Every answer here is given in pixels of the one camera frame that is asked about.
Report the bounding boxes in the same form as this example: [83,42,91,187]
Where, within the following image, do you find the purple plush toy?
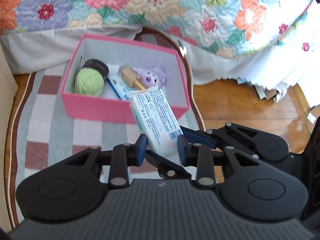
[133,67,167,88]

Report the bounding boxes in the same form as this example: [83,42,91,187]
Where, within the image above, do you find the checkered rug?
[4,27,206,228]

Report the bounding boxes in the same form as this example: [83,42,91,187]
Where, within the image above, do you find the floral quilt bedspread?
[1,0,314,57]

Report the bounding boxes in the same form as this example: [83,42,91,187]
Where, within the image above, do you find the pink cardboard box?
[61,34,190,124]

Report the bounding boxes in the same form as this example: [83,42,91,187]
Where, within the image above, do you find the green yarn ball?
[73,59,110,97]

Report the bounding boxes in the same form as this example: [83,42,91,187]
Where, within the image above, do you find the white blue tissue pack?
[108,74,136,101]

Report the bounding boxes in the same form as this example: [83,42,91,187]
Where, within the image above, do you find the cardboard scraps under bed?
[236,77,320,126]

